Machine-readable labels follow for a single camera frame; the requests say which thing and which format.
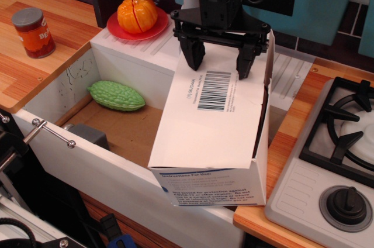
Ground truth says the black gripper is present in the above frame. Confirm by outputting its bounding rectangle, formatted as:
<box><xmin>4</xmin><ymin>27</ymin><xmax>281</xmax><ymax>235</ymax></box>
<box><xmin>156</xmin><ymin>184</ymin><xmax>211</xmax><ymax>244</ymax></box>
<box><xmin>171</xmin><ymin>0</ymin><xmax>271</xmax><ymax>80</ymax></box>

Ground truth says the white cardboard box with flap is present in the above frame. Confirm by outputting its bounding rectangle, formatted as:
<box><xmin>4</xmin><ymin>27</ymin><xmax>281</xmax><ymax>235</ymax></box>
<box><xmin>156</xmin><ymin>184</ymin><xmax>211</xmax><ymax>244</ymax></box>
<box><xmin>148</xmin><ymin>34</ymin><xmax>274</xmax><ymax>206</ymax></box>

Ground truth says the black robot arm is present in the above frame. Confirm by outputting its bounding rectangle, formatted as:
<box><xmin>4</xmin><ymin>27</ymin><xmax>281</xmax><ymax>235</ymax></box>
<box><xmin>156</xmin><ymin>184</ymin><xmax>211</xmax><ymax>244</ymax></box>
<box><xmin>171</xmin><ymin>0</ymin><xmax>271</xmax><ymax>80</ymax></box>

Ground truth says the orange toy pumpkin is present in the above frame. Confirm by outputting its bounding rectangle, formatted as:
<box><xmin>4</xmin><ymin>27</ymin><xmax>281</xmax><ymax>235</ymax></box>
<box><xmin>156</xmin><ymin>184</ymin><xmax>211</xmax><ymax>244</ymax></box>
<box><xmin>117</xmin><ymin>0</ymin><xmax>158</xmax><ymax>34</ymax></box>

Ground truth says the teal toy cabinet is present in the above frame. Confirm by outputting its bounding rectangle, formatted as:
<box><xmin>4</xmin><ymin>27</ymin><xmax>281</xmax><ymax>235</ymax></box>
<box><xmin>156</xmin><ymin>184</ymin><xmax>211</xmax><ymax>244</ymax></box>
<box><xmin>243</xmin><ymin>0</ymin><xmax>373</xmax><ymax>61</ymax></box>

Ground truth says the red plate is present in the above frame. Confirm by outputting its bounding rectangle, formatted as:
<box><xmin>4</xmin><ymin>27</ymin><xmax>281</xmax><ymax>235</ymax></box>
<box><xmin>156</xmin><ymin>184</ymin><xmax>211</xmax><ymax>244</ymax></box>
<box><xmin>107</xmin><ymin>7</ymin><xmax>169</xmax><ymax>40</ymax></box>

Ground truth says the green toy bitter gourd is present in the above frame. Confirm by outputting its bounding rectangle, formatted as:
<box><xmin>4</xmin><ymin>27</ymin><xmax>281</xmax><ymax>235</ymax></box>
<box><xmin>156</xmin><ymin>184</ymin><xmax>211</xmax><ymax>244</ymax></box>
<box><xmin>87</xmin><ymin>80</ymin><xmax>146</xmax><ymax>112</ymax></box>

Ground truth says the white toy sink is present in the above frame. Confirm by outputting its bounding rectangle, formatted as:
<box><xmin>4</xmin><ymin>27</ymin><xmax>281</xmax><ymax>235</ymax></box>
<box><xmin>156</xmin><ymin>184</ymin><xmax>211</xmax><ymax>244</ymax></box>
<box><xmin>11</xmin><ymin>15</ymin><xmax>316</xmax><ymax>248</ymax></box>

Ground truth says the black stove burner grate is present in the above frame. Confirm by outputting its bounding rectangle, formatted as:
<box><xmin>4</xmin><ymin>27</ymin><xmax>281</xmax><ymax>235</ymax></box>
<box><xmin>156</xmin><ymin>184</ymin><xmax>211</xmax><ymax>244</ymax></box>
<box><xmin>299</xmin><ymin>77</ymin><xmax>373</xmax><ymax>187</ymax></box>

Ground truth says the grey sink drain block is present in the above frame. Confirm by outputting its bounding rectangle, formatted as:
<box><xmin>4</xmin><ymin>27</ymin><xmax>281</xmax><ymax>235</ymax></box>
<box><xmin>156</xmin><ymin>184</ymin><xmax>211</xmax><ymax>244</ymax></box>
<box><xmin>63</xmin><ymin>123</ymin><xmax>110</xmax><ymax>150</ymax></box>

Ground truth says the white toy stove top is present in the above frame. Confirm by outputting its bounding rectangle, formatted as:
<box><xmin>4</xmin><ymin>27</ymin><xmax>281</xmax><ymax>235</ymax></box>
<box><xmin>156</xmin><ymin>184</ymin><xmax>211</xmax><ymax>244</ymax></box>
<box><xmin>265</xmin><ymin>95</ymin><xmax>373</xmax><ymax>247</ymax></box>

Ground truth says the orange toy soup can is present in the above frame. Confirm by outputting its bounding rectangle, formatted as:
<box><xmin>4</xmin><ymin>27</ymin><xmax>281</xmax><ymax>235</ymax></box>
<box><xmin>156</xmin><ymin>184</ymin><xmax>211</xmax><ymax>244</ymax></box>
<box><xmin>11</xmin><ymin>8</ymin><xmax>56</xmax><ymax>58</ymax></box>

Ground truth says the metal clamp bar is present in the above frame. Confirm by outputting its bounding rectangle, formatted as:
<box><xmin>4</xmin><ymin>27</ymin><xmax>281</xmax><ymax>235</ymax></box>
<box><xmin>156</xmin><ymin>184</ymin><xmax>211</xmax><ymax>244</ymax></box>
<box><xmin>0</xmin><ymin>113</ymin><xmax>77</xmax><ymax>167</ymax></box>

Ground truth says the black stove knob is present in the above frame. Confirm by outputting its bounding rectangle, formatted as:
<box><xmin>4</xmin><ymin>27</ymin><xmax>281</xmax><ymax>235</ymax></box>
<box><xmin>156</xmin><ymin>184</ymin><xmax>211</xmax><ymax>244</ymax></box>
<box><xmin>319</xmin><ymin>185</ymin><xmax>373</xmax><ymax>233</ymax></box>

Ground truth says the blue and black clamp handle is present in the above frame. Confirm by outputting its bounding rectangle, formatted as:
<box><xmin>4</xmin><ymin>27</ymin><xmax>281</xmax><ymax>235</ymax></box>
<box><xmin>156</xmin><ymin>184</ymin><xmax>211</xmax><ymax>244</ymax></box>
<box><xmin>99</xmin><ymin>213</ymin><xmax>137</xmax><ymax>248</ymax></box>

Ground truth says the aluminium frame rail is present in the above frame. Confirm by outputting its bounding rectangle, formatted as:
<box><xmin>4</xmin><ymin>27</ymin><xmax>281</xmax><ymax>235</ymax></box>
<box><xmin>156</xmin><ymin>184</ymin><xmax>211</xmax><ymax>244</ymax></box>
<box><xmin>1</xmin><ymin>173</ymin><xmax>83</xmax><ymax>247</ymax></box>

